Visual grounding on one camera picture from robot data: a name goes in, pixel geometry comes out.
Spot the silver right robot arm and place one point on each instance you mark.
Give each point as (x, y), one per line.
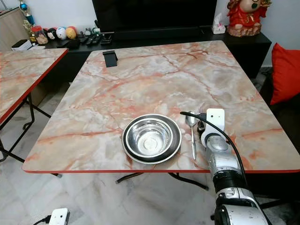
(227, 164)

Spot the silver metal spoon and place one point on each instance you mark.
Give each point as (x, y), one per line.
(191, 120)

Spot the stainless steel bowl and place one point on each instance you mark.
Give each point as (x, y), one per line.
(151, 137)

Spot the marble folding table red edge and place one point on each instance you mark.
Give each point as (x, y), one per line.
(23, 75)
(168, 79)

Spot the dark plate with light rim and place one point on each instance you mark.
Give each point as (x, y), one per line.
(130, 153)

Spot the red cushion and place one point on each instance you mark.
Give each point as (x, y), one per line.
(286, 72)

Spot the white tissue pack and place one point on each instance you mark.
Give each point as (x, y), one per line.
(219, 25)

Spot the black phone stand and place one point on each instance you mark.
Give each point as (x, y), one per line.
(110, 58)

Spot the red festive figurine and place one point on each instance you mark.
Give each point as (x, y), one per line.
(247, 18)

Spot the black flat television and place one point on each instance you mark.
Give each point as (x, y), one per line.
(154, 14)

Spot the small white box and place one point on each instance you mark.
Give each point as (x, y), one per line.
(21, 45)

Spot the light wooden cabinet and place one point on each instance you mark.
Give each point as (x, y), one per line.
(10, 28)

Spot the red lidded snack jar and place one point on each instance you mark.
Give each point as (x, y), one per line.
(39, 36)

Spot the gold trophy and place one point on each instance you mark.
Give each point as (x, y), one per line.
(26, 15)

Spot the orange ball figure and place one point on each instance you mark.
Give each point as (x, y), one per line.
(71, 33)

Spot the black and white ball figure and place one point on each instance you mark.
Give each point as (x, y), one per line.
(51, 34)

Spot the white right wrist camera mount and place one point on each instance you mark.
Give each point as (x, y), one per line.
(215, 121)

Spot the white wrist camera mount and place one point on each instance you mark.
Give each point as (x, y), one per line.
(215, 121)
(59, 217)

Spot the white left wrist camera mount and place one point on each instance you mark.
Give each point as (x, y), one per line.
(59, 217)

